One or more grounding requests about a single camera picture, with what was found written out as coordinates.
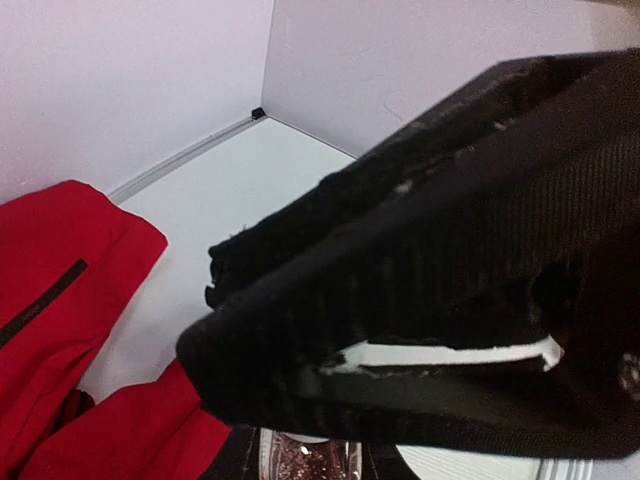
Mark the red jacket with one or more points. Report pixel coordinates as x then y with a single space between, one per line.
71 261

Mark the clear nail polish bottle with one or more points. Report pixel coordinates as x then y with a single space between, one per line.
297 457

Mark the aluminium table front rail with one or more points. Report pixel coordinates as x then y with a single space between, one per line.
564 469

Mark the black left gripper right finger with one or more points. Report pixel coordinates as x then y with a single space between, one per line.
384 462

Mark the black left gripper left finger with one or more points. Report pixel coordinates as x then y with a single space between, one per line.
238 459

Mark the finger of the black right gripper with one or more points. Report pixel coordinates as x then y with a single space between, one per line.
496 97
497 313

